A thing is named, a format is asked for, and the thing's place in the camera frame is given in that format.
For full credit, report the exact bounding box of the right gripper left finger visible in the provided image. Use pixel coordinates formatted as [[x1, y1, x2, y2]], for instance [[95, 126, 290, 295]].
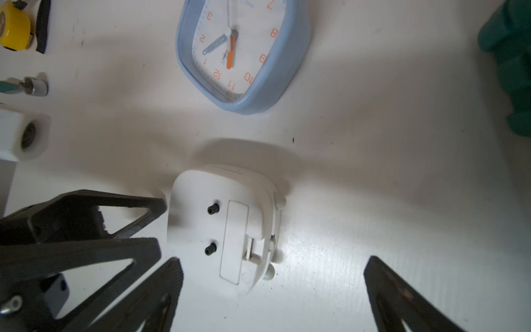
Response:
[[87, 257, 184, 331]]

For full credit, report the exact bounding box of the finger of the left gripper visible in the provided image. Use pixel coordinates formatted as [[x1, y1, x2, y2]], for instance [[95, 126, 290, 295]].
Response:
[[1, 190, 167, 245], [1, 238, 161, 331]]

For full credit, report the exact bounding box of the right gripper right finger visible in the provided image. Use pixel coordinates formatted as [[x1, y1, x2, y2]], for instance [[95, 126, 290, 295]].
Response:
[[364, 256, 463, 331]]

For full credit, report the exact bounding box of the light blue alarm clock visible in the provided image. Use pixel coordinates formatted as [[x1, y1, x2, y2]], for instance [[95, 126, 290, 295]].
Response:
[[175, 1, 311, 116]]

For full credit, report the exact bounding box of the yellow tape measure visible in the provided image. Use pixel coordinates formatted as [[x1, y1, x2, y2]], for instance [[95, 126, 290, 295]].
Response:
[[1, 0, 51, 54]]

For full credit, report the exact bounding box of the green plastic case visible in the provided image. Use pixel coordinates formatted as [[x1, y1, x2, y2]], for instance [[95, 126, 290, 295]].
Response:
[[477, 0, 530, 138]]

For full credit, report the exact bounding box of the teal handled ratchet tool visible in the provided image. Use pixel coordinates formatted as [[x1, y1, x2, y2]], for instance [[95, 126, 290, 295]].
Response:
[[1, 77, 48, 97]]

